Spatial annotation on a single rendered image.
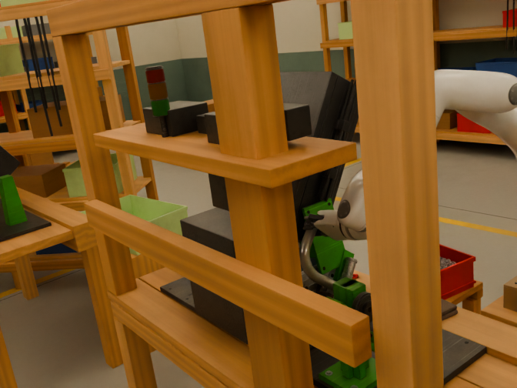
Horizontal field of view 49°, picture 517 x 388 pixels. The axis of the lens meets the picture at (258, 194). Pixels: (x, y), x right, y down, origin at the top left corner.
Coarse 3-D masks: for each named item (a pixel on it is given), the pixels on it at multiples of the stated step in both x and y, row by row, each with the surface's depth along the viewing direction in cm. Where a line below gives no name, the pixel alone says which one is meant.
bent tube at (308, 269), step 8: (312, 232) 164; (304, 240) 163; (312, 240) 164; (304, 248) 163; (304, 256) 162; (304, 264) 162; (304, 272) 164; (312, 272) 163; (312, 280) 165; (320, 280) 165; (328, 280) 166; (328, 288) 167
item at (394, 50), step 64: (384, 0) 84; (64, 64) 195; (256, 64) 117; (384, 64) 87; (256, 128) 119; (384, 128) 91; (256, 192) 124; (384, 192) 95; (128, 256) 219; (256, 256) 131; (384, 256) 99; (256, 320) 139; (384, 320) 103; (256, 384) 148; (384, 384) 108
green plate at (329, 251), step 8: (328, 200) 175; (304, 208) 170; (312, 208) 171; (320, 208) 173; (328, 208) 175; (304, 216) 170; (320, 240) 172; (328, 240) 174; (336, 240) 176; (312, 248) 171; (320, 248) 172; (328, 248) 173; (336, 248) 175; (344, 248) 177; (312, 256) 174; (320, 256) 171; (328, 256) 173; (336, 256) 175; (320, 264) 171; (328, 264) 173; (336, 264) 175; (320, 272) 171
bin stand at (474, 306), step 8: (472, 288) 208; (480, 288) 211; (456, 296) 203; (464, 296) 205; (472, 296) 212; (480, 296) 212; (456, 304) 202; (464, 304) 214; (472, 304) 211; (480, 304) 213; (480, 312) 214
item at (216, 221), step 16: (192, 224) 178; (208, 224) 176; (224, 224) 174; (208, 240) 172; (224, 240) 164; (192, 288) 190; (208, 304) 184; (224, 304) 175; (208, 320) 187; (224, 320) 178; (240, 320) 170; (240, 336) 173
